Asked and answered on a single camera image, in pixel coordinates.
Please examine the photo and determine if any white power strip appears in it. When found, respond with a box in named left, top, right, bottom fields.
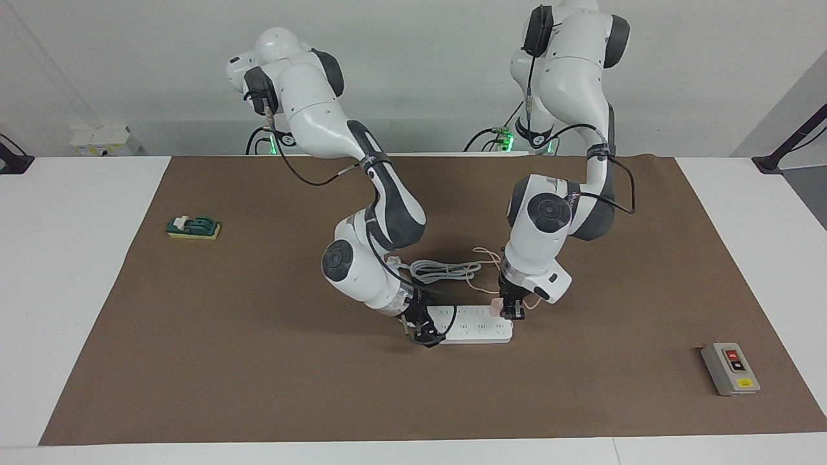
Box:
left=426, top=305, right=514, bottom=345

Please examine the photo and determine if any pink charging cable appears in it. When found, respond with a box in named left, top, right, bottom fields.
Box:
left=466, top=247, right=544, bottom=311

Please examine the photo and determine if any brown table mat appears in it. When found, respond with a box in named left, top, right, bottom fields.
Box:
left=39, top=154, right=827, bottom=446

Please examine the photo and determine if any grey push button box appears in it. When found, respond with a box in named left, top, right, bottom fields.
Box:
left=700, top=342, right=761, bottom=397

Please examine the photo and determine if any black stand clamp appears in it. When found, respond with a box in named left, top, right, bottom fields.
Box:
left=752, top=102, right=827, bottom=176
left=0, top=133, right=35, bottom=176

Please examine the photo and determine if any white power strip cord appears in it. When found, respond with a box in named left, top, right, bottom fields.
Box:
left=385, top=254, right=483, bottom=304

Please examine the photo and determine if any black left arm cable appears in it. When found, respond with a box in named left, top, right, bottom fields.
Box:
left=522, top=23, right=637, bottom=216

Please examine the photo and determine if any black base cable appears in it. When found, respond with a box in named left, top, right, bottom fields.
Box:
left=245, top=125, right=285, bottom=156
left=463, top=97, right=525, bottom=153

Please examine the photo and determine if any green knife switch yellow base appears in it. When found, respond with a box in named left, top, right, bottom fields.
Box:
left=166, top=215, right=222, bottom=240

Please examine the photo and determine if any white wall socket box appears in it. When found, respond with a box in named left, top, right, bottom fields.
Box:
left=70, top=125, right=144, bottom=157

